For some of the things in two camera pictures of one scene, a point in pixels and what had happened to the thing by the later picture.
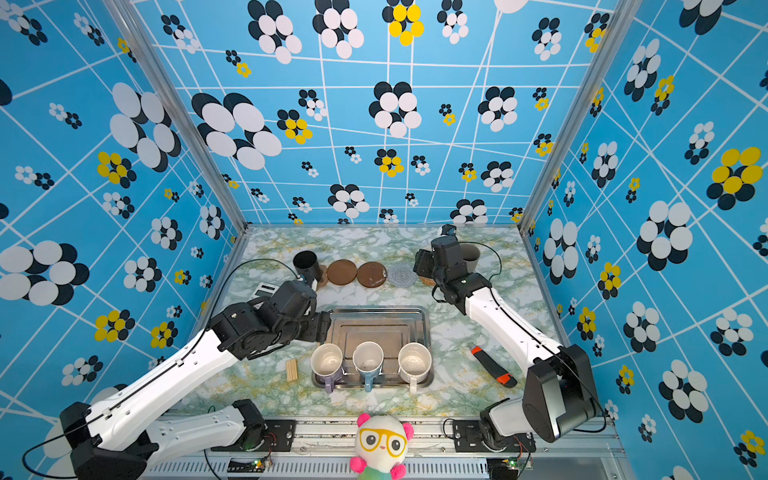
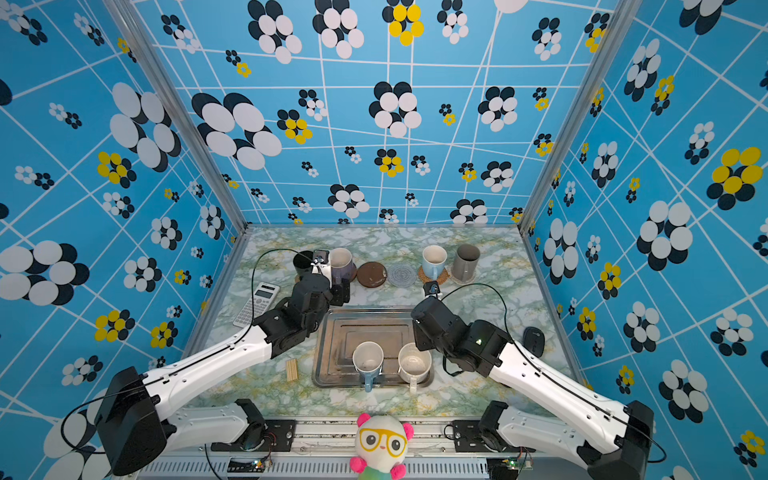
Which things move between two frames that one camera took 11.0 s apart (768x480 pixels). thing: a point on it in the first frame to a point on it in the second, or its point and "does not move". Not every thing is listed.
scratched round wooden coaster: x=372 y=274 does not move
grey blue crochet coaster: x=402 y=275 does not move
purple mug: x=326 y=361 to x=342 y=265
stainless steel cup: x=470 y=255 does not move
